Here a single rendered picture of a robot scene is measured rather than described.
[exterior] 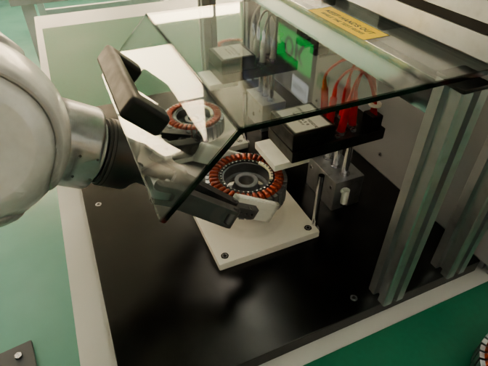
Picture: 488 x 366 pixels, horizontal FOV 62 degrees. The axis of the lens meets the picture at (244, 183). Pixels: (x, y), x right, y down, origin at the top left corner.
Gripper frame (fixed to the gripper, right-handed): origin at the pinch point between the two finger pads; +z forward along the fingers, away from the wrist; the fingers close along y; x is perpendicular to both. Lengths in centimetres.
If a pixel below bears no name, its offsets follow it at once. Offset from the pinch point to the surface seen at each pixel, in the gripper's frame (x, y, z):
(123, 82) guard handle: 11.9, 10.8, -23.8
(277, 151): 6.1, 0.4, 2.0
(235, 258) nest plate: -7.1, 7.5, -0.9
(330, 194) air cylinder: 2.8, 2.9, 13.1
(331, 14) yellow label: 23.4, 4.3, -5.0
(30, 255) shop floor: -98, -86, -1
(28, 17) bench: -33, -160, -15
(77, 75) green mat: -17, -66, -10
